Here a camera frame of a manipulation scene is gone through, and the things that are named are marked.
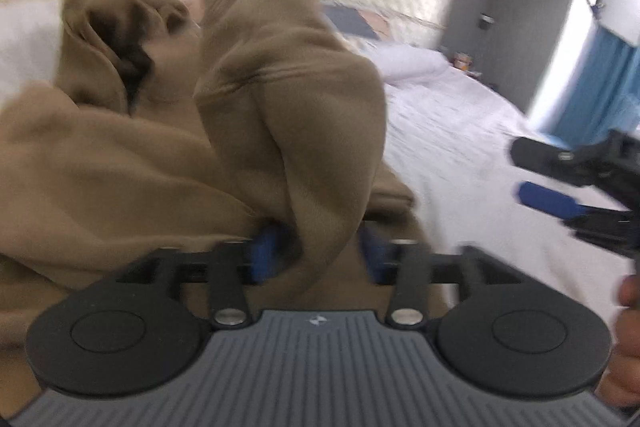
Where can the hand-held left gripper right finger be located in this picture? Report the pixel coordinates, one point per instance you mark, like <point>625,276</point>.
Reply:
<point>376,254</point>

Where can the wall socket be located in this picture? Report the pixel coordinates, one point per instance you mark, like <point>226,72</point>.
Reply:
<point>485,21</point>

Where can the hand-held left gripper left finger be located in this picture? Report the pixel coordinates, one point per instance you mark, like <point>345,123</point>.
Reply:
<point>263,253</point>

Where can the patchwork pillow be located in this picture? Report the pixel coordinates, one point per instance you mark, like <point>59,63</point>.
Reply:
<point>400,57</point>

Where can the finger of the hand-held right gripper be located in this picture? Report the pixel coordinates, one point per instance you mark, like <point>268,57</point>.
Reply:
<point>550,159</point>
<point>550,201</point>

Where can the brown hoodie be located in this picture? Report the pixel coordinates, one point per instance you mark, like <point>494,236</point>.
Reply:
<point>150,167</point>

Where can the grey wardrobe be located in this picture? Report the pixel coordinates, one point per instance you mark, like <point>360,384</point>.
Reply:
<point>505,7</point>

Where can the blue curtain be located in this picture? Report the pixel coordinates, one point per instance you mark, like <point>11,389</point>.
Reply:
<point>597,87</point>

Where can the person's right hand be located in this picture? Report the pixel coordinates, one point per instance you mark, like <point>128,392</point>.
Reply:
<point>625,357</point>

